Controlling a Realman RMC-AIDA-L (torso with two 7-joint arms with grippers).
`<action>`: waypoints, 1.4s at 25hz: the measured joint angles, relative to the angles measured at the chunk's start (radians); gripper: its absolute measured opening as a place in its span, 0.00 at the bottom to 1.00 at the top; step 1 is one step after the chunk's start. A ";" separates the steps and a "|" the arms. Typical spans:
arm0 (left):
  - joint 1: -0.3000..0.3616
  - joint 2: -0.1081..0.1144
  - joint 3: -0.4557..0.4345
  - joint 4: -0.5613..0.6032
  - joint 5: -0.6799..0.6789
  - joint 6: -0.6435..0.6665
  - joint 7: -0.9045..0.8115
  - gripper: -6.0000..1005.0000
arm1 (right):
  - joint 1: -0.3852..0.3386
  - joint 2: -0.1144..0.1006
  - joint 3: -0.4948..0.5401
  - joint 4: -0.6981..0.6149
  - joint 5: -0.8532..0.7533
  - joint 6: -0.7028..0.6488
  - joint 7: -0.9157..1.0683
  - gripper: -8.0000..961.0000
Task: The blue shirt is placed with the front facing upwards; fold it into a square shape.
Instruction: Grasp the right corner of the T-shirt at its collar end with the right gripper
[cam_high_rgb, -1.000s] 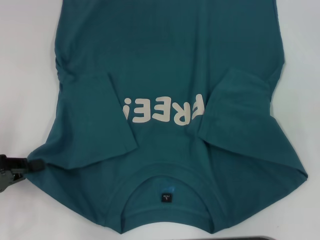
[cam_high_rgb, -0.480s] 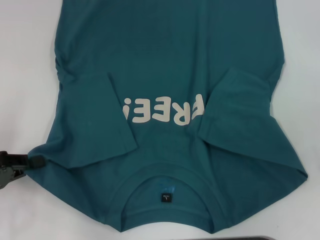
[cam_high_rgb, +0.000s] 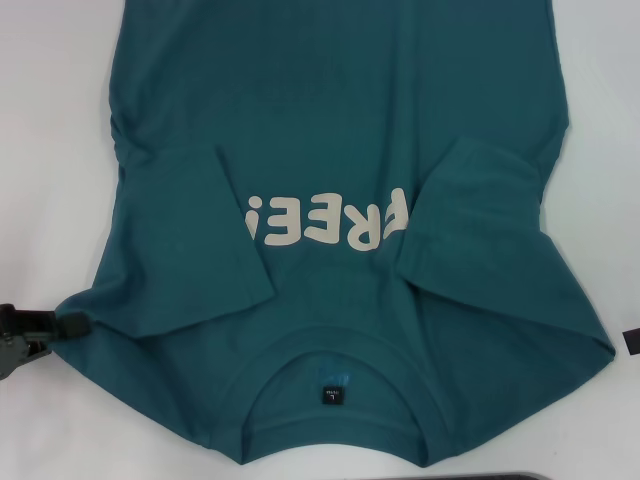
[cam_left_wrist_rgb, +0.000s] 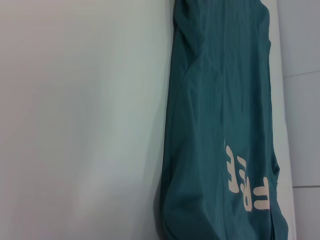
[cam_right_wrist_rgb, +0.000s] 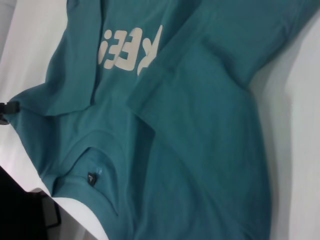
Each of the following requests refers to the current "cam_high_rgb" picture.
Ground teal blue printed t-shirt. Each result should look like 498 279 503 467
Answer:
52 0 616 444

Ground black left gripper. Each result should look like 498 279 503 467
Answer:
0 302 94 384

